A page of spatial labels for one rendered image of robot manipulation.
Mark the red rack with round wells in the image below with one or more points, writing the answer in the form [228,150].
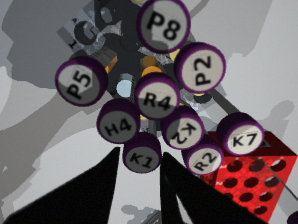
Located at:
[271,150]

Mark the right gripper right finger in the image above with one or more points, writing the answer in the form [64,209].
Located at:
[203,203]

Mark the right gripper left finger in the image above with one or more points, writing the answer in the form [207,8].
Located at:
[78,201]

